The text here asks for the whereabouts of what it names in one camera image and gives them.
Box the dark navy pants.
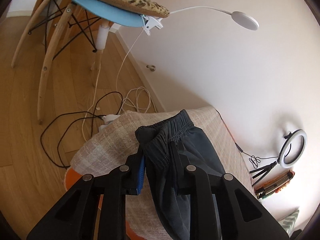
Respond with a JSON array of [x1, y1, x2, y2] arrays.
[[135, 110, 225, 239]]

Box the folded silver tripod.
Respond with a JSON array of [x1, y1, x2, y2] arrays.
[[254, 173, 293, 200]]

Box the black mini tripod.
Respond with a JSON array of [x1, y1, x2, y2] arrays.
[[249, 161, 278, 186]]

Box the green white patterned pillow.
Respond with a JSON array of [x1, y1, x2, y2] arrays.
[[278, 210, 299, 236]]

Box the beige plaid bed blanket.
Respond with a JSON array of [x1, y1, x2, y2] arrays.
[[71, 106, 253, 239]]

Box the white power strip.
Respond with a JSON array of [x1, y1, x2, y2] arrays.
[[98, 114, 120, 132]]

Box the metal door stopper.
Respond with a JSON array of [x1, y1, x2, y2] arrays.
[[146, 65, 156, 72]]

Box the white clip desk lamp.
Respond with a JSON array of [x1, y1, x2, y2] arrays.
[[142, 5, 260, 36]]

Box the light blue chair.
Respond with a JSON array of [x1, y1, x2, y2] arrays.
[[11, 0, 144, 124]]

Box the black ring light cable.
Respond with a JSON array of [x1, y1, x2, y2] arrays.
[[215, 109, 279, 169]]

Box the white ring light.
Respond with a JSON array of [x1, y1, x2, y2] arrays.
[[278, 129, 307, 169]]

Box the white lamp cable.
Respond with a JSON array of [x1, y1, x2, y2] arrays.
[[81, 26, 157, 143]]

